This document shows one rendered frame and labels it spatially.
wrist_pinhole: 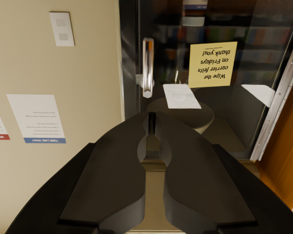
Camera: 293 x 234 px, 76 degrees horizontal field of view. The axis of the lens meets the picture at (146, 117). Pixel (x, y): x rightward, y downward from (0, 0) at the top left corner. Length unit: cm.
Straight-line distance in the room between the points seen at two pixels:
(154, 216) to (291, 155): 33
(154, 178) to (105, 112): 52
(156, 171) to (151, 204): 7
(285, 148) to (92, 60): 70
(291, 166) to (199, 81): 29
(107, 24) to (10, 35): 37
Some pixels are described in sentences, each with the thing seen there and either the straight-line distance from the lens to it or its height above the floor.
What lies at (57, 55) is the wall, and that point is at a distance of 86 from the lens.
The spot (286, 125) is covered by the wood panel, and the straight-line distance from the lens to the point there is 53.
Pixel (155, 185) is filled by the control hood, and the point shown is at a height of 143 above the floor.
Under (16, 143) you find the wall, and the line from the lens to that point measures 119.
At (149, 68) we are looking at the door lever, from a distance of 29.
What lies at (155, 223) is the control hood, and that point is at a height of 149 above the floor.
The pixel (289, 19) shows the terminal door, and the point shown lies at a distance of 40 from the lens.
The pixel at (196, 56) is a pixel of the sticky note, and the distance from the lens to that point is 34.
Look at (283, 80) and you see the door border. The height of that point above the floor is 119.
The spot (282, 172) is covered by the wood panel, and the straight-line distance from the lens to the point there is 55.
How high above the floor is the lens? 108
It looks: 31 degrees up
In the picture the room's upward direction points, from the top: 179 degrees counter-clockwise
